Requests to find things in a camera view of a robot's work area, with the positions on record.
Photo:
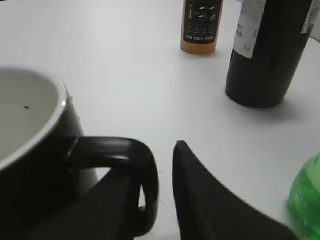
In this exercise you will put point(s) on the dark red wine bottle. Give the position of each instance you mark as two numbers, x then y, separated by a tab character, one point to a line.
270	39

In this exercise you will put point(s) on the black mug white inside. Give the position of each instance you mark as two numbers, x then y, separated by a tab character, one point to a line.
46	162

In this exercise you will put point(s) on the green sprite bottle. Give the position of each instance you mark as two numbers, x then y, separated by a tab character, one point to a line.
304	199

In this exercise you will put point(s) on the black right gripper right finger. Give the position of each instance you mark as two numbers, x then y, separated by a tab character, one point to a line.
207	210

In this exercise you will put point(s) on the orange juice bottle white cap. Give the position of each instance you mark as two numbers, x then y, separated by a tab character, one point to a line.
200	26

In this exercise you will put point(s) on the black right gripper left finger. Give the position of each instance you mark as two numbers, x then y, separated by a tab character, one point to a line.
109	211

